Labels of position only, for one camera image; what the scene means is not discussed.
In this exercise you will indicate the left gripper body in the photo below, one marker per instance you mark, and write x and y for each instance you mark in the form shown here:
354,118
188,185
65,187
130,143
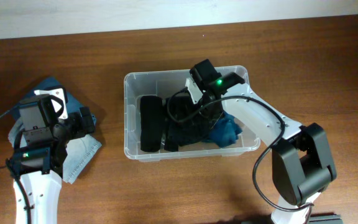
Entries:
84,121

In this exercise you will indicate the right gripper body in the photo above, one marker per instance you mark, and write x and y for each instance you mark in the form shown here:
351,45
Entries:
205,110

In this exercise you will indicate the blue taped cloth bundle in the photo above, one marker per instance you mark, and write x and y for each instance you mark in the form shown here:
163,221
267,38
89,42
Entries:
225,131

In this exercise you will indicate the small black taped cloth bundle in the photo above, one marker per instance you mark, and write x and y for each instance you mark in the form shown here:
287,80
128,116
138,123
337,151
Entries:
190,132

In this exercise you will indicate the large black taped cloth bundle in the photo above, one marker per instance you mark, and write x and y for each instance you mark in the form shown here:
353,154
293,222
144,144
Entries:
152,117

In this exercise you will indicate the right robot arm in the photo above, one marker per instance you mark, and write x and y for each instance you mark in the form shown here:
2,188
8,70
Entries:
302,162

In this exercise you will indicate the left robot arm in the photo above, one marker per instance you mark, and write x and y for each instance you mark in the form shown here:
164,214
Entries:
40,149

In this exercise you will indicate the dark blue folded jeans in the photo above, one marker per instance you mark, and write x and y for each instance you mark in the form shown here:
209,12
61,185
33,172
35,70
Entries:
73,105

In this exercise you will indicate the light grey folded jeans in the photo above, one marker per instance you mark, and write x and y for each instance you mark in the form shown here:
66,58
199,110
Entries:
80,152

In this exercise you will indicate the clear plastic storage bin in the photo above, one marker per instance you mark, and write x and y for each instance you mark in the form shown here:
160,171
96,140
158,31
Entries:
165,84

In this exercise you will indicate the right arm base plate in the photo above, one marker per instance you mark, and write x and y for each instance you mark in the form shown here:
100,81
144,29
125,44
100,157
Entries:
326,219

